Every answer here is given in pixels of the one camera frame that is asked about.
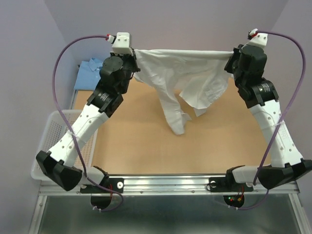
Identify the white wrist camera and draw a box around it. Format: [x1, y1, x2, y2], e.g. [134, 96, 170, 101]
[107, 32, 133, 56]
[247, 29, 268, 49]

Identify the white long sleeve shirt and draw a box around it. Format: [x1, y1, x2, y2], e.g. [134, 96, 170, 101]
[135, 49, 233, 135]

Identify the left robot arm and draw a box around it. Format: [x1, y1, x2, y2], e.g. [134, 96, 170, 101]
[36, 49, 140, 191]

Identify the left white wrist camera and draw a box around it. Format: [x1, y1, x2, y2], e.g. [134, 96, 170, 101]
[107, 32, 133, 56]

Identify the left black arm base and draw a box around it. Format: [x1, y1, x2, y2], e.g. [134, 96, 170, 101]
[79, 177, 125, 212]

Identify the white plastic basket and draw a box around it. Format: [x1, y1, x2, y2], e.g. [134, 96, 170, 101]
[30, 110, 98, 181]

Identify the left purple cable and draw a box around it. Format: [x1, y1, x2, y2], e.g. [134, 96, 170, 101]
[53, 35, 124, 212]

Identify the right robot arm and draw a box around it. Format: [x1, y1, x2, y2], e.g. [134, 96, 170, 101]
[224, 45, 312, 190]

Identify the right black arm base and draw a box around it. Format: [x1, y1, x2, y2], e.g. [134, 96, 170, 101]
[206, 177, 254, 208]

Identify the aluminium mounting rail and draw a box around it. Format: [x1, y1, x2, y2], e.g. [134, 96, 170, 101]
[39, 174, 299, 196]

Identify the metal front panel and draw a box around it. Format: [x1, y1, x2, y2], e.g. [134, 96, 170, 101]
[30, 194, 311, 234]

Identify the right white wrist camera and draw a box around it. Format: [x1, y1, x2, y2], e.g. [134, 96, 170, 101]
[247, 29, 268, 49]

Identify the folded blue shirt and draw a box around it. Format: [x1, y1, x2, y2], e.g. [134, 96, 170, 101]
[74, 58, 103, 91]

